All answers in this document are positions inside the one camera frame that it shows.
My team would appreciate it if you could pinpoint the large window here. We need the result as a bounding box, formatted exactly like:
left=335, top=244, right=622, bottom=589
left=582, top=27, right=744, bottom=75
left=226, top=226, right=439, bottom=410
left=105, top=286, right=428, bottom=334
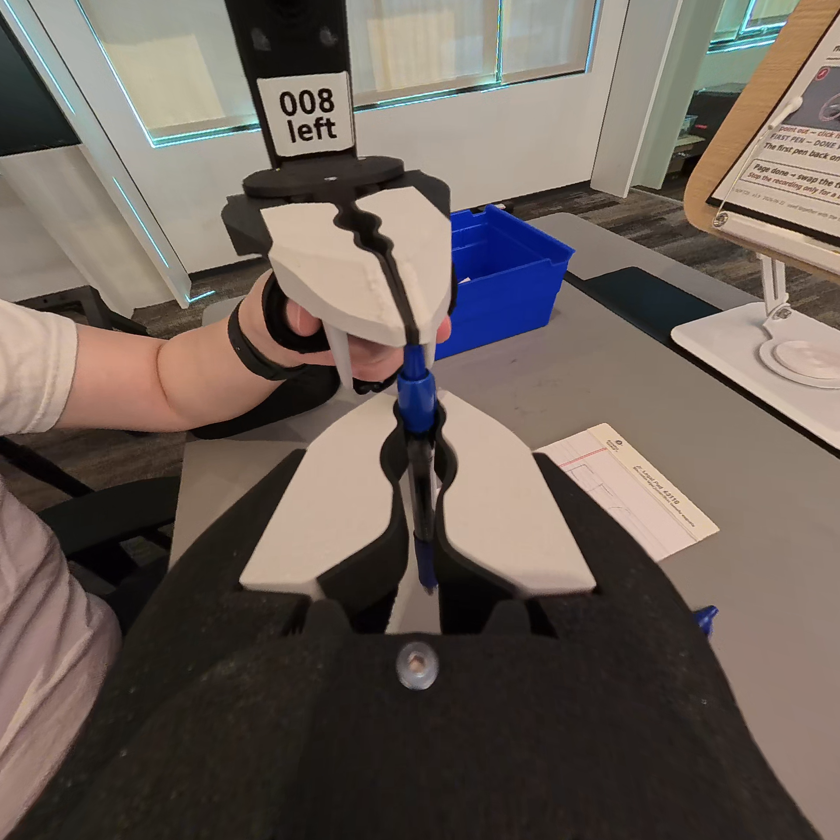
left=79, top=0, right=599, bottom=150

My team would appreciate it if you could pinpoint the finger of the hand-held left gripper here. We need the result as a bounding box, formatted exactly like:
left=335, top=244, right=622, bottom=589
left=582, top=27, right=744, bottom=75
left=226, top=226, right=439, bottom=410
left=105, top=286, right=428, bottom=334
left=259, top=202, right=413, bottom=389
left=356, top=185, right=455, bottom=370

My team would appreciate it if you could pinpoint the dark wall screen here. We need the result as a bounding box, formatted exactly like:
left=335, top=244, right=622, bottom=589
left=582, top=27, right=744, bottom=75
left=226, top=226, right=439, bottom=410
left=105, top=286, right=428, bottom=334
left=0, top=16, right=84, bottom=158

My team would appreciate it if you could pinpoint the white lined notepad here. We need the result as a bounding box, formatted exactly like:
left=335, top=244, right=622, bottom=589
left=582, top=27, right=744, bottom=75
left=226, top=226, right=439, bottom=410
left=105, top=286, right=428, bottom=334
left=535, top=423, right=721, bottom=563

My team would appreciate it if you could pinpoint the person's left hand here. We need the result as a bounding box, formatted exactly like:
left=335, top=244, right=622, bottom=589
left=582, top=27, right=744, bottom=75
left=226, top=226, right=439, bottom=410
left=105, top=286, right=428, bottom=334
left=239, top=274, right=454, bottom=395

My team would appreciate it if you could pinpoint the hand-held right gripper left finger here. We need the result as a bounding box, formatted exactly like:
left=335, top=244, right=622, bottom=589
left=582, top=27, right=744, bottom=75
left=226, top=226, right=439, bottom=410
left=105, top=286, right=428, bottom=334
left=238, top=394, right=421, bottom=635

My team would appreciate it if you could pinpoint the person's white shirt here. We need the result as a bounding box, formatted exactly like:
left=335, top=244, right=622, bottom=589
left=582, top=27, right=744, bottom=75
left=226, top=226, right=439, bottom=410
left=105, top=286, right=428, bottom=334
left=0, top=298, right=122, bottom=831

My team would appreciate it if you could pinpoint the person's left forearm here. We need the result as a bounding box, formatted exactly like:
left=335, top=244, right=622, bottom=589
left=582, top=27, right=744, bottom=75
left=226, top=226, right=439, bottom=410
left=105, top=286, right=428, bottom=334
left=66, top=314, right=263, bottom=435

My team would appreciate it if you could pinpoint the blue plastic bin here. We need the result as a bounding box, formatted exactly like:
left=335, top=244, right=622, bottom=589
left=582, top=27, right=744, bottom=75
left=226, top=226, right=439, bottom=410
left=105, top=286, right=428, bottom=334
left=433, top=205, right=576, bottom=361

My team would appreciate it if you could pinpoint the wooden document stand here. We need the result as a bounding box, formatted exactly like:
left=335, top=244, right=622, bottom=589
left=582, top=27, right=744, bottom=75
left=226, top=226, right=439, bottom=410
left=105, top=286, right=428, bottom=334
left=669, top=0, right=840, bottom=452

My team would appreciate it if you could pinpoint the black office chair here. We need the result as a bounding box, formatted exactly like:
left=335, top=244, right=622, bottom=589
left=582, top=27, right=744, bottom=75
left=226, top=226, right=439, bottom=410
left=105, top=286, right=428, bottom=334
left=0, top=433, right=179, bottom=634

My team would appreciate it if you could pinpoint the printed instruction sheet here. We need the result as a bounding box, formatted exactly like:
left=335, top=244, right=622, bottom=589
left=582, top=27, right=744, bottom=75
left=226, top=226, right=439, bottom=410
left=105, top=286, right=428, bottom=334
left=705, top=16, right=840, bottom=242

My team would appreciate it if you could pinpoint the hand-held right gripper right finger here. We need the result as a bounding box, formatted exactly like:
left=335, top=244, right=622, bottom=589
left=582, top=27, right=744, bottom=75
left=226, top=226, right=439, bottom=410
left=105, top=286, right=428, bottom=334
left=430, top=392, right=598, bottom=635

